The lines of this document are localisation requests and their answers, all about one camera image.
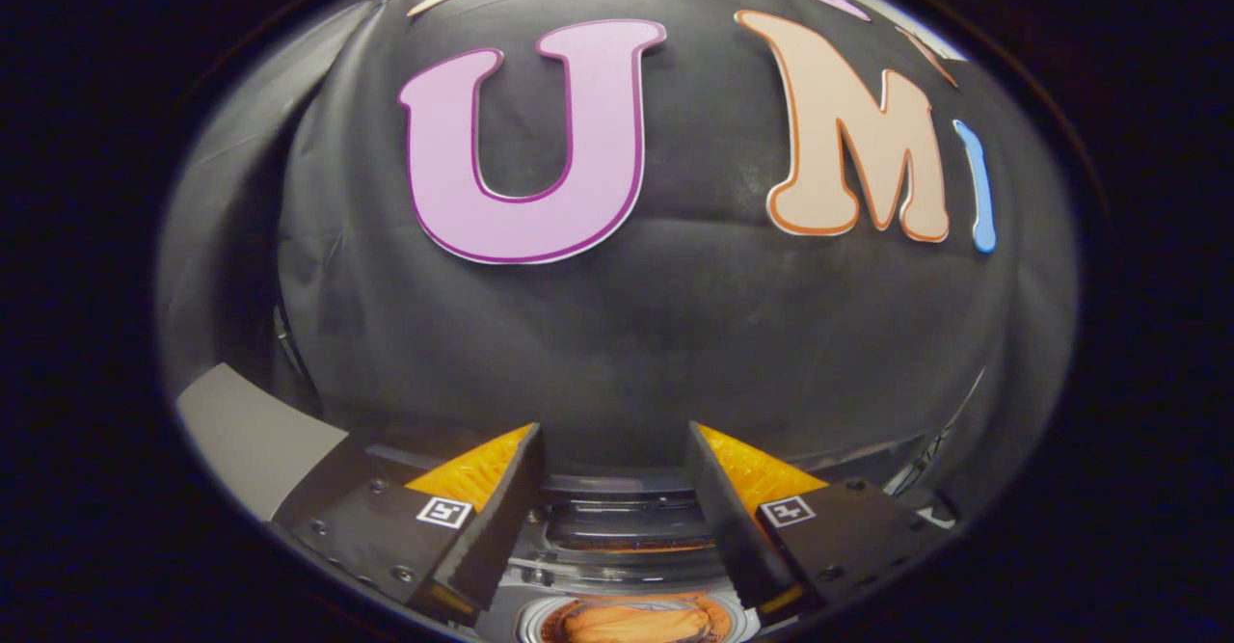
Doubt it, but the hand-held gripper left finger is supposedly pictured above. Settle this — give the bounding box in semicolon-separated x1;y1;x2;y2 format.
273;421;546;625

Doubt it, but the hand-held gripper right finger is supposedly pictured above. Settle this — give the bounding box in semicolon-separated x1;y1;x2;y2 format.
686;421;955;615

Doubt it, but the grey washing machine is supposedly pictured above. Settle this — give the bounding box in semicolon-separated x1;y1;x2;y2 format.
472;469;772;643

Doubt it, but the orange polo shirt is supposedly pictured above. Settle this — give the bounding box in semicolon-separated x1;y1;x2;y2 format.
564;600;714;643

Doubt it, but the black backdrop cloth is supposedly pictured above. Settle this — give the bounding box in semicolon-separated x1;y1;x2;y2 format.
159;0;1079;528

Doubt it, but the beige and dark cabinet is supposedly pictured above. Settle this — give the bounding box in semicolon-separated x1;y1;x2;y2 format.
175;363;464;528

